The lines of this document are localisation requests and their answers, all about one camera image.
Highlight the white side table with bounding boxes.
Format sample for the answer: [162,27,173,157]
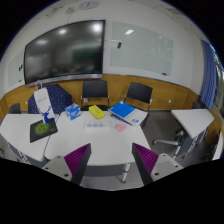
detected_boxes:
[152,108,216,160]

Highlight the white paper bag blue deer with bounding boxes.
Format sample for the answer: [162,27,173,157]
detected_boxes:
[32,80,56,123]

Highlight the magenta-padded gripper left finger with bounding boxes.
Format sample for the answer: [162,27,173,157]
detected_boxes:
[42,143,93,186]

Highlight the dark grey chair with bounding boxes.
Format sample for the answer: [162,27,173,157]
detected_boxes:
[8,102,22,115]

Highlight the pink charger block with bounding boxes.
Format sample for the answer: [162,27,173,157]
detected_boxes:
[114,123,128,132]

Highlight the small glass whiteboard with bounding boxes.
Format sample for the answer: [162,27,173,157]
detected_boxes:
[7,49,26,89]

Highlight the large glass whiteboard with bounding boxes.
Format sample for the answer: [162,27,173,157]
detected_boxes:
[109,21,175,77]

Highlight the navy dotted umbrella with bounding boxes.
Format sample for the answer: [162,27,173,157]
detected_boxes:
[27,83,74,116]

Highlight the large black wall display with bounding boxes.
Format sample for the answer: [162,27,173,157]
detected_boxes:
[23,19,107,88]

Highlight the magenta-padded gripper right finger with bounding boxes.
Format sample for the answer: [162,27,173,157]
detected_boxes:
[131,142,184,186]

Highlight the blue tissue box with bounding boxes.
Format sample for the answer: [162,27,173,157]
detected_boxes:
[64,102,82,121]

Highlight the black mouse pad green print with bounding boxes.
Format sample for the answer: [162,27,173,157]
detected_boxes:
[29,119,59,144]

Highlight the black chair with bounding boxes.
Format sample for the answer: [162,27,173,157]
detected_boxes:
[80,79,111,112]
[123,81,154,114]

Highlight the yellow box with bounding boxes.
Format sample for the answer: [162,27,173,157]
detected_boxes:
[88,104,106,120]

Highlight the blue writing pad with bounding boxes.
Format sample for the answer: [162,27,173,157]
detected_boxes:
[107,100,149,127]

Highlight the dark blue notebook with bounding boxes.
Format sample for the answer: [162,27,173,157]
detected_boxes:
[109,113,134,127]

